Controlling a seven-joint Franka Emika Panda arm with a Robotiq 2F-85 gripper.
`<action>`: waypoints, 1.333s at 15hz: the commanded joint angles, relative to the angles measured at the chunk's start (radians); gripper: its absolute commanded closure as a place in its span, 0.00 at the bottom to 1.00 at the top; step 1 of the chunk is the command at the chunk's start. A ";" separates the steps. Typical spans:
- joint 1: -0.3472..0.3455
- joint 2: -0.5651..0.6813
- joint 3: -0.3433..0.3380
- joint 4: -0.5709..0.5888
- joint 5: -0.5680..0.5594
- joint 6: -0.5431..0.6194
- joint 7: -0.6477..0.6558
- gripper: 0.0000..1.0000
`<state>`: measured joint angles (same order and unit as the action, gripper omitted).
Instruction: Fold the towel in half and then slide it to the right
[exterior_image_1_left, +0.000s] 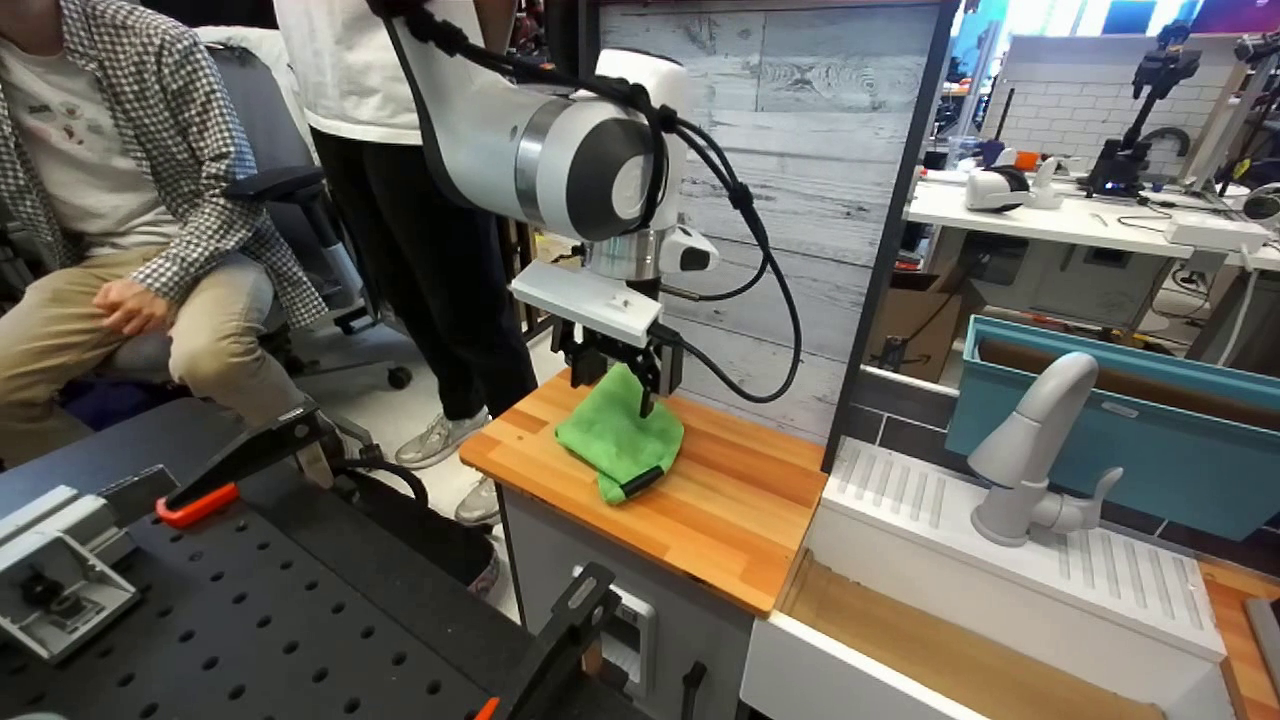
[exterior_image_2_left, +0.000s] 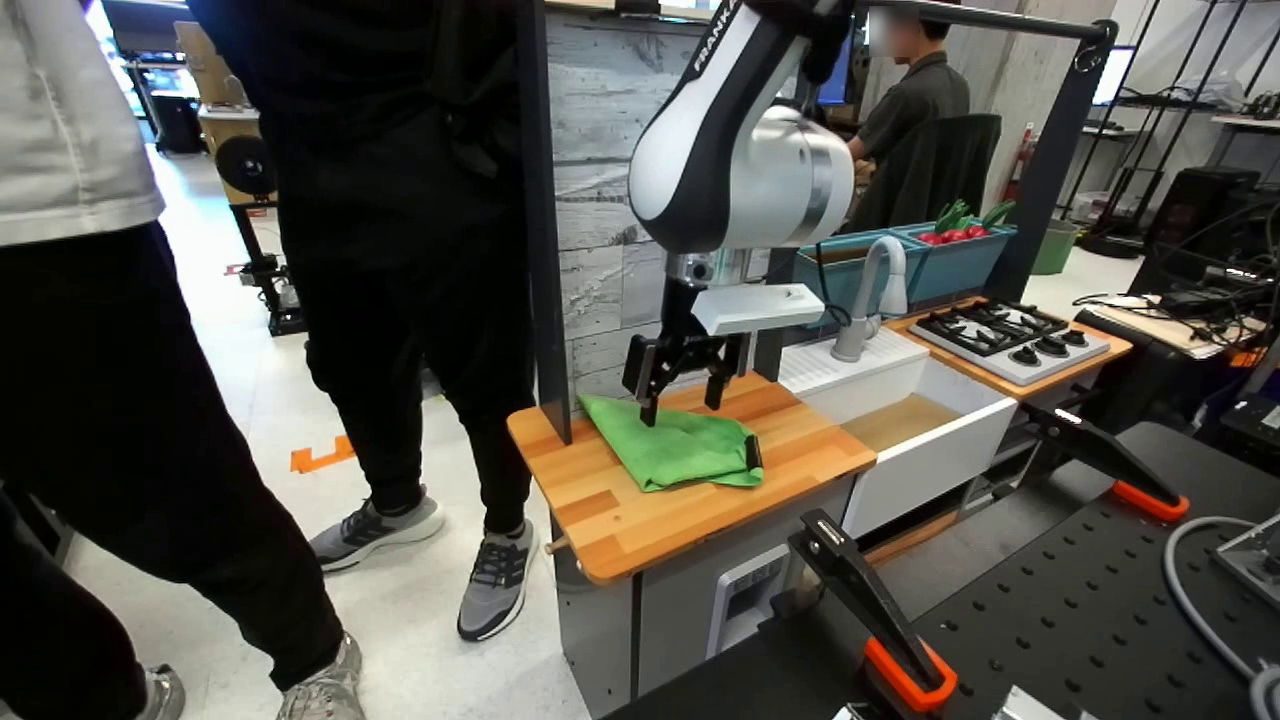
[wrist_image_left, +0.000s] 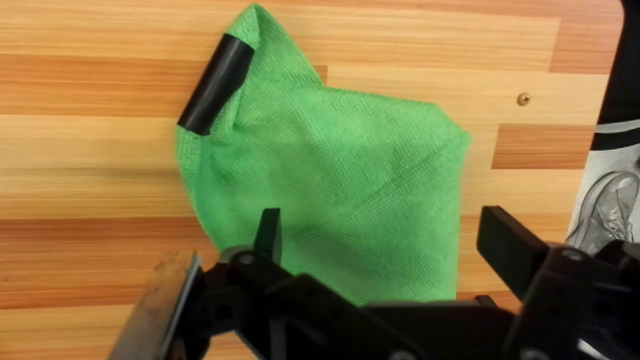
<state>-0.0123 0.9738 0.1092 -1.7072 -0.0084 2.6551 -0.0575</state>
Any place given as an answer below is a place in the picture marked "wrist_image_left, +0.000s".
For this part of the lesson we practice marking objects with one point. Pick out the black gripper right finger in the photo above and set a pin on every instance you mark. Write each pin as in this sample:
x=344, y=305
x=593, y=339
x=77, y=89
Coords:
x=507, y=242

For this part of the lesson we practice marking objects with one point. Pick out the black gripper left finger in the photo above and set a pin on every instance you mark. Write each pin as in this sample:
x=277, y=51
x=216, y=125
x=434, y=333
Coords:
x=270, y=232

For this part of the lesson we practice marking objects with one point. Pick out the green microfiber towel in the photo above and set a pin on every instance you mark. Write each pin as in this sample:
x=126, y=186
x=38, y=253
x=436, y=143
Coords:
x=346, y=172

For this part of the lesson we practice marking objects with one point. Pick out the grey sneaker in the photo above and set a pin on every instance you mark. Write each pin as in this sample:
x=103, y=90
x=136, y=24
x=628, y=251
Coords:
x=602, y=207

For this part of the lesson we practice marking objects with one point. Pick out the black cylindrical marker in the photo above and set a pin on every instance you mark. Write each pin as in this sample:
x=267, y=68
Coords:
x=216, y=83

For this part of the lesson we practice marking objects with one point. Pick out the wooden top kitchen counter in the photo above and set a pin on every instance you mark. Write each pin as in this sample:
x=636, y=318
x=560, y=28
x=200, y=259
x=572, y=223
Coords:
x=101, y=167

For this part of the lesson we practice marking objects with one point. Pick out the standing person black trousers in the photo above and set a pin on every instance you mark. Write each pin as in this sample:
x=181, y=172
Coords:
x=628, y=60

